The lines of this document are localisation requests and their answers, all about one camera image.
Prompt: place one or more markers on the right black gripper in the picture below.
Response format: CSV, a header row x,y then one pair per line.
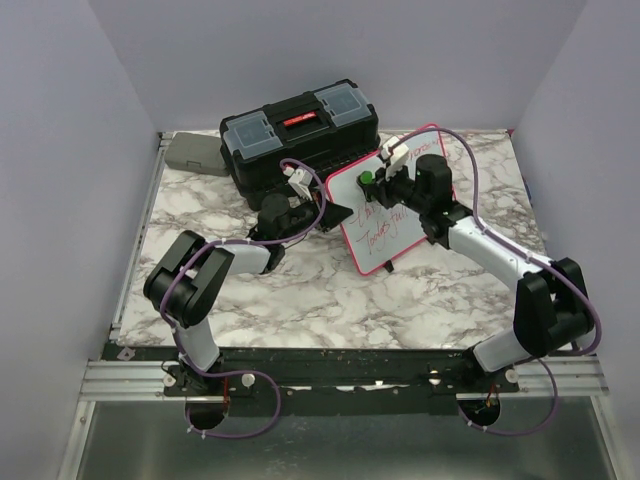
x,y
381,190

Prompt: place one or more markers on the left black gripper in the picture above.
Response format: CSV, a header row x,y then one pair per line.
x,y
334,215

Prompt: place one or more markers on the green black whiteboard eraser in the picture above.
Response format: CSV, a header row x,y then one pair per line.
x,y
364,179

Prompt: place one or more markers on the pink framed whiteboard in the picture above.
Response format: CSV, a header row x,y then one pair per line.
x,y
373,234

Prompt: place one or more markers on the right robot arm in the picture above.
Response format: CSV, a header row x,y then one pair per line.
x,y
550,296

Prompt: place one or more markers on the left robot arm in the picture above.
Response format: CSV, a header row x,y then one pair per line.
x,y
185,283

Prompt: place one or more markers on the black plastic toolbox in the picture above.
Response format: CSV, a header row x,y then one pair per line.
x,y
326,129

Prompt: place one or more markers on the grey plastic case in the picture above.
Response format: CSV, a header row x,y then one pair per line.
x,y
196,153

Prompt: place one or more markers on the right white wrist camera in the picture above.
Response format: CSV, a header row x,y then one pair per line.
x,y
394,154

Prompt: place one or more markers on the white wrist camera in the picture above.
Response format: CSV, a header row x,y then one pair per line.
x,y
394,154
299,179

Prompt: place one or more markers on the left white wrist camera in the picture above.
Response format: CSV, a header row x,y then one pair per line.
x,y
299,179

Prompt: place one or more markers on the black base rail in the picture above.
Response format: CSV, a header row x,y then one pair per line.
x,y
258,382

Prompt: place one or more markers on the aluminium frame rail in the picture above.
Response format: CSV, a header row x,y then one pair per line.
x,y
115,380

